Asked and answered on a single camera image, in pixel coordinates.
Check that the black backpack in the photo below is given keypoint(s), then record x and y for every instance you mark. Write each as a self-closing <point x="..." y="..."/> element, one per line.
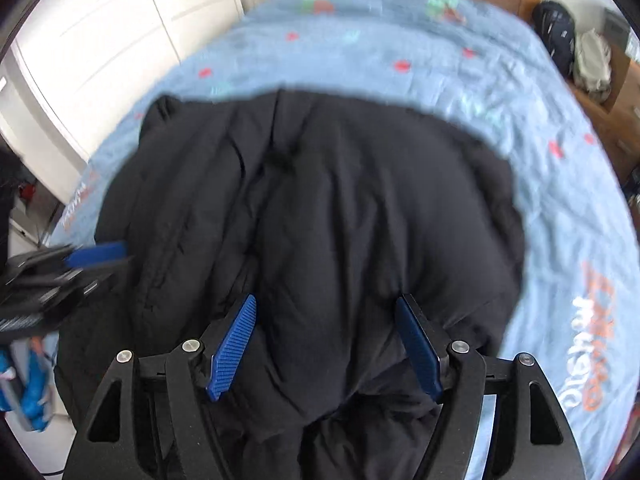
<point x="554" y="35"/>

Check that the beige cloth bag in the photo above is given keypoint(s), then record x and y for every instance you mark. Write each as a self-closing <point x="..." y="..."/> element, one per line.
<point x="592" y="65"/>

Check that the blue and orange bag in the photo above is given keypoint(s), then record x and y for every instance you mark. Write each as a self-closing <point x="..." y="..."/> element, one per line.
<point x="27" y="385"/>

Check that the black puffer jacket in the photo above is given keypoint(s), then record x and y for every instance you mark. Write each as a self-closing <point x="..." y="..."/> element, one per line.
<point x="350" y="210"/>

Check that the white wardrobe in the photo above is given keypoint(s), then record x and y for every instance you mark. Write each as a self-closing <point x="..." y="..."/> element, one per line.
<point x="115" y="35"/>

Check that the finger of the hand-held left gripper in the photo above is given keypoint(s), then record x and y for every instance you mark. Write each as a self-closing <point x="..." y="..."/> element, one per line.
<point x="97" y="255"/>

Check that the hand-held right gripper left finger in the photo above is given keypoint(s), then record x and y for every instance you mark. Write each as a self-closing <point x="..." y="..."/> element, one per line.
<point x="232" y="347"/>

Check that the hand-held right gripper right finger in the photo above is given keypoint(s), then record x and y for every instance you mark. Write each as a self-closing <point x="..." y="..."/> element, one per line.
<point x="417" y="347"/>

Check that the wooden dresser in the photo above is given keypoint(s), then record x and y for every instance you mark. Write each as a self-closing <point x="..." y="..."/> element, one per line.
<point x="622" y="105"/>

